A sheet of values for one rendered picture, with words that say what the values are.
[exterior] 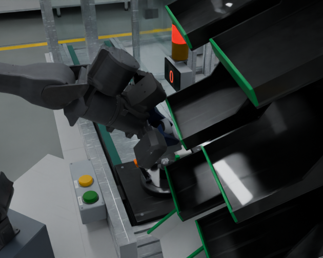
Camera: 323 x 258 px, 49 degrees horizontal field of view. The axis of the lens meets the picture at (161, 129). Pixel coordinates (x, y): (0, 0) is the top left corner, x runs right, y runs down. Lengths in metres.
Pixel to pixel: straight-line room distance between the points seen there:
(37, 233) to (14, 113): 2.63
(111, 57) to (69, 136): 0.92
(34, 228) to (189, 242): 0.34
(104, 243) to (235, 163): 0.62
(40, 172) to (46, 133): 1.76
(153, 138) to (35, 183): 0.74
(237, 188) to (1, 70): 0.39
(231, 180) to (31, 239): 0.50
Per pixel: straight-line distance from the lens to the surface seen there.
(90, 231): 1.08
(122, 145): 1.27
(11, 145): 3.02
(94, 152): 1.18
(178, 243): 0.83
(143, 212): 0.96
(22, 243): 0.83
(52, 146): 2.90
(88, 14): 1.87
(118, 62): 0.55
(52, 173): 1.29
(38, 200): 1.21
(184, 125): 0.58
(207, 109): 0.59
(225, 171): 0.50
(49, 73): 0.58
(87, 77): 0.58
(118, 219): 0.97
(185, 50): 1.04
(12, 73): 0.59
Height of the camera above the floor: 1.68
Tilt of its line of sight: 35 degrees down
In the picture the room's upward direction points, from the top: straight up
